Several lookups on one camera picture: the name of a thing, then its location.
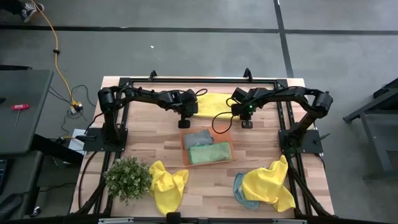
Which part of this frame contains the white paper sheet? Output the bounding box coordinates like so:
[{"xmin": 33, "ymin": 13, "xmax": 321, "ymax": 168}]
[{"xmin": 67, "ymin": 128, "xmax": 88, "ymax": 156}]

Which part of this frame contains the artificial green plant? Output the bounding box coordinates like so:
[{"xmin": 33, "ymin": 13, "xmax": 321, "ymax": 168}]
[{"xmin": 103, "ymin": 155, "xmax": 154, "ymax": 205}]

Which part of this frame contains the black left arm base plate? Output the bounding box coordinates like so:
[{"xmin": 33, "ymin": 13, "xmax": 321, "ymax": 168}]
[{"xmin": 75, "ymin": 126, "xmax": 129, "ymax": 153}]

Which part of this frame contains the thick dark cable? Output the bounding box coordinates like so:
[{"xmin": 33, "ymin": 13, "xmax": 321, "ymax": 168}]
[{"xmin": 77, "ymin": 151, "xmax": 99, "ymax": 209}]

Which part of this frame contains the person's leg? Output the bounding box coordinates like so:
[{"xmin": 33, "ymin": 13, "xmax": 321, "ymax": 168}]
[{"xmin": 0, "ymin": 0, "xmax": 29, "ymax": 15}]

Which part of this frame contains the yellow waffle-weave towel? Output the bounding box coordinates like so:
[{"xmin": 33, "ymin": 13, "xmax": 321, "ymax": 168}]
[{"xmin": 149, "ymin": 160, "xmax": 190, "ymax": 217}]

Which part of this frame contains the blue microfiber towel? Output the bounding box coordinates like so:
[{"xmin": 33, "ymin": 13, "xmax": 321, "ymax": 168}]
[{"xmin": 233, "ymin": 172, "xmax": 261, "ymax": 210}]

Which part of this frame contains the large yellow microfiber towel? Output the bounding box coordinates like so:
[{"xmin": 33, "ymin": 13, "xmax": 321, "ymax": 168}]
[{"xmin": 241, "ymin": 154, "xmax": 297, "ymax": 213}]

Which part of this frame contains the orange translucent plastic bin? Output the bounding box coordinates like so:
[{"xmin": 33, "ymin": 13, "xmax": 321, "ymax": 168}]
[{"xmin": 179, "ymin": 125, "xmax": 236, "ymax": 167}]

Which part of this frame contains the yellow white power plug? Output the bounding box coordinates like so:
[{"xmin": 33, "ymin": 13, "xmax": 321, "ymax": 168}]
[{"xmin": 69, "ymin": 101, "xmax": 84, "ymax": 115}]

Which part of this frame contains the yellow power cable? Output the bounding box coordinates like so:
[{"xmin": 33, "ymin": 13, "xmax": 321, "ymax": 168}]
[{"xmin": 30, "ymin": 0, "xmax": 78, "ymax": 108}]

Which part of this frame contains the thin black floor cable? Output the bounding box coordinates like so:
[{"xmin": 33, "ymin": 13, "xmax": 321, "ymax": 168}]
[{"xmin": 48, "ymin": 84, "xmax": 97, "ymax": 138}]

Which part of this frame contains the red T-handle hex key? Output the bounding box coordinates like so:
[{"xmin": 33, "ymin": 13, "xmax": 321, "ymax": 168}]
[{"xmin": 11, "ymin": 103, "xmax": 31, "ymax": 129}]

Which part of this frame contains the person's shoe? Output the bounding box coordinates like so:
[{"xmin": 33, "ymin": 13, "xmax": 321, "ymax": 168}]
[{"xmin": 20, "ymin": 2, "xmax": 45, "ymax": 23}]

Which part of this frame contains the black right camera cable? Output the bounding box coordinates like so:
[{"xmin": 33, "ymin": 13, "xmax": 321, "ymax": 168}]
[{"xmin": 211, "ymin": 111, "xmax": 234, "ymax": 135}]

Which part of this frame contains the grey metal cart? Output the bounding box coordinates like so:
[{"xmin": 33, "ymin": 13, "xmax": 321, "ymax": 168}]
[{"xmin": 343, "ymin": 77, "xmax": 398, "ymax": 181}]

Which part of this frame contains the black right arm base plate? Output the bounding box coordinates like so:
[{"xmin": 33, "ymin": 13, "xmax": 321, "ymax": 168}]
[{"xmin": 278, "ymin": 128, "xmax": 331, "ymax": 156}]

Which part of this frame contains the green microfiber towel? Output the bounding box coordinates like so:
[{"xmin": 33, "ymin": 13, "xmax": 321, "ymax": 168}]
[{"xmin": 188, "ymin": 141, "xmax": 234, "ymax": 166}]

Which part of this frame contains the dark grey desk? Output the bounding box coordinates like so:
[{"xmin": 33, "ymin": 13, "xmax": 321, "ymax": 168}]
[{"xmin": 0, "ymin": 68, "xmax": 55, "ymax": 156}]

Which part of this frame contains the grey microfiber towel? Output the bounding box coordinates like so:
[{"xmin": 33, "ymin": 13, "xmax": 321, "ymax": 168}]
[{"xmin": 182, "ymin": 128, "xmax": 215, "ymax": 151}]

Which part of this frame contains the black aluminium table frame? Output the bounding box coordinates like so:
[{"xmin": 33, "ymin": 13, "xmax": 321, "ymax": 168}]
[{"xmin": 70, "ymin": 76, "xmax": 335, "ymax": 218}]

